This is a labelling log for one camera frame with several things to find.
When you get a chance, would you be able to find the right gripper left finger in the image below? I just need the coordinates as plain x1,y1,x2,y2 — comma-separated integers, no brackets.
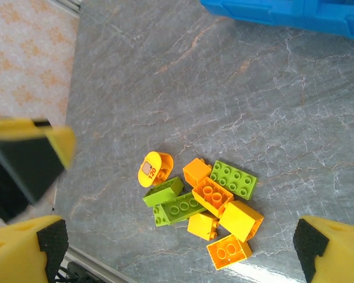
0,215,69,283

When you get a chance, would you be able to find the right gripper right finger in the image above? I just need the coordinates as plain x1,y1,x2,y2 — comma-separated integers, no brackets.
293,215,354,283

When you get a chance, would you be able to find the yellow brick printed 120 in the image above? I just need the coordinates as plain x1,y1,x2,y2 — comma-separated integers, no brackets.
137,151,175,188

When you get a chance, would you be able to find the yellow brick with dark dot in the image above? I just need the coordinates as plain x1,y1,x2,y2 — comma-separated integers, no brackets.
187,212,221,242

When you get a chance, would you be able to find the small yellow square brick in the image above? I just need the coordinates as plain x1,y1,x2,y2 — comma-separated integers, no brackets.
182,157,213,189

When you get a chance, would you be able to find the blue plastic bin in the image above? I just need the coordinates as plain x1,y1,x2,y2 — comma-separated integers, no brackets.
200,0,307,30
303,0,354,42

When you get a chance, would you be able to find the black cable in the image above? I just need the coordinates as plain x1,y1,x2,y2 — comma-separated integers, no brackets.
55,261,91,283

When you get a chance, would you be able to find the aluminium table rail with mounts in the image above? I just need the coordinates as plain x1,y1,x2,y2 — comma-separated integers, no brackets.
61,246,139,283

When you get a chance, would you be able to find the aluminium table side rail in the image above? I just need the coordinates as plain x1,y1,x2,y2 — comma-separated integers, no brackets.
45,0,83,19

